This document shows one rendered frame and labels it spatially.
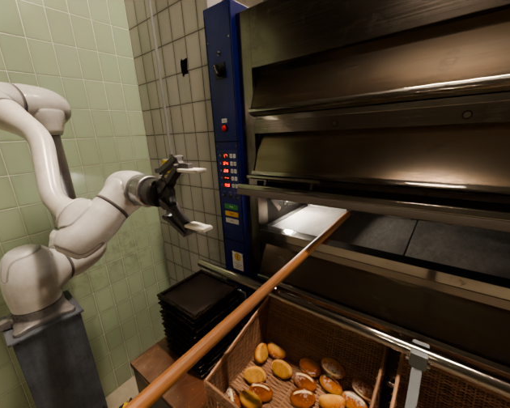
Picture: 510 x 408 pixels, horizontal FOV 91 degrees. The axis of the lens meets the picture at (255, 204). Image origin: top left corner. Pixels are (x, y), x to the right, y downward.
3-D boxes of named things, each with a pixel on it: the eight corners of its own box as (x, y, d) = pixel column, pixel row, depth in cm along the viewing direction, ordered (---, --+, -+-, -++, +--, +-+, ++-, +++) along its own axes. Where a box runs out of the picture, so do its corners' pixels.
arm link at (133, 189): (158, 201, 77) (169, 203, 73) (129, 209, 70) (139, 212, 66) (153, 172, 74) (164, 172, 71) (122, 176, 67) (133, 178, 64)
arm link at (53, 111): (47, 280, 106) (90, 256, 127) (78, 283, 103) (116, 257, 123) (-17, 83, 85) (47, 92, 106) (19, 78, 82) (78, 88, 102)
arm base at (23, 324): (-8, 323, 93) (-14, 310, 91) (63, 293, 109) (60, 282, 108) (-3, 347, 82) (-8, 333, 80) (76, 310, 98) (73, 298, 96)
